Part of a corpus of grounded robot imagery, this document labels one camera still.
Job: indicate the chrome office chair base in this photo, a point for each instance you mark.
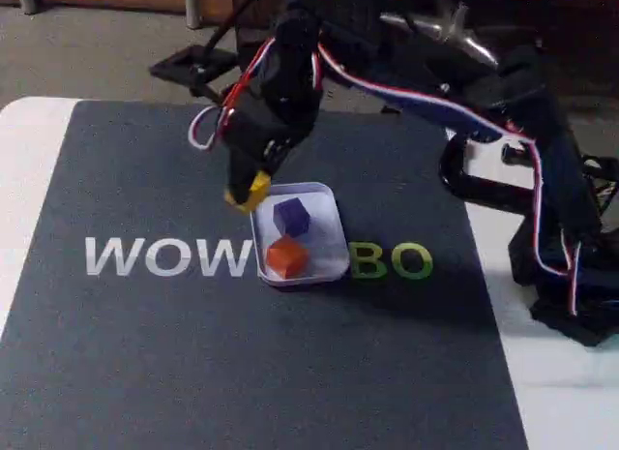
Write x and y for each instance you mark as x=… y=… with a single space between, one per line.
x=459 y=34

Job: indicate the black table clamp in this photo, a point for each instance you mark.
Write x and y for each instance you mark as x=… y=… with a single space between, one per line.
x=464 y=184

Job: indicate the black camera mount frame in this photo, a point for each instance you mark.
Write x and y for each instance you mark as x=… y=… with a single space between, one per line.
x=193 y=63

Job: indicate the white rectangular tray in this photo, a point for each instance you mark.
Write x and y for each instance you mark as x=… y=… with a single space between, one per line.
x=324 y=218

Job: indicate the orange wooden block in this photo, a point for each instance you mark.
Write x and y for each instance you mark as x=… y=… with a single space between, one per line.
x=285 y=259

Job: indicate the purple wooden block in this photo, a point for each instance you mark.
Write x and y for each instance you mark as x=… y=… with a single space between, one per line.
x=290 y=215

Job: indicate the yellow wooden block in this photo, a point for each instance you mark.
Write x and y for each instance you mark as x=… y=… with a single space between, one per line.
x=261 y=186

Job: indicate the black mat with WOWROBO print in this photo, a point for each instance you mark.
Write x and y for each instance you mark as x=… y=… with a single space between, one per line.
x=145 y=348

